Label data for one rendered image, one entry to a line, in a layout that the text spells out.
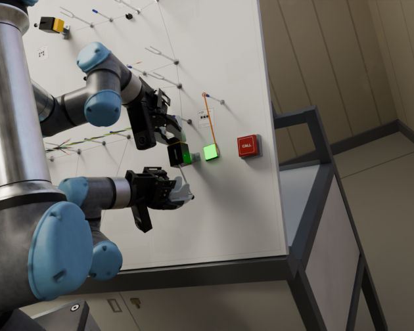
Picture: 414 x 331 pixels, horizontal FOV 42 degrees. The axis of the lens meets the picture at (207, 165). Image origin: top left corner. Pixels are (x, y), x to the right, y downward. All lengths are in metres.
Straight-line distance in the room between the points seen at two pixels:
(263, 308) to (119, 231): 0.47
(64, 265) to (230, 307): 0.92
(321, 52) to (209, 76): 2.13
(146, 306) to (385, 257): 1.36
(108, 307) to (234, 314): 0.43
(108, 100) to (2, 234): 0.50
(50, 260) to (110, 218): 0.94
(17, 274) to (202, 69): 0.95
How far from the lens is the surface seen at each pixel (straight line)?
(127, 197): 1.23
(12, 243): 0.71
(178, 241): 1.48
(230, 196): 1.40
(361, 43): 3.63
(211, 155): 1.43
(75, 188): 1.17
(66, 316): 0.93
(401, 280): 2.56
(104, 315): 1.83
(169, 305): 1.65
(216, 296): 1.56
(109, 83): 1.17
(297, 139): 3.70
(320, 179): 1.77
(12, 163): 0.75
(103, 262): 1.08
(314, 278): 1.53
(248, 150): 1.36
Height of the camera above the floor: 1.61
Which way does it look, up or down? 22 degrees down
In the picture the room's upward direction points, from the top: 23 degrees counter-clockwise
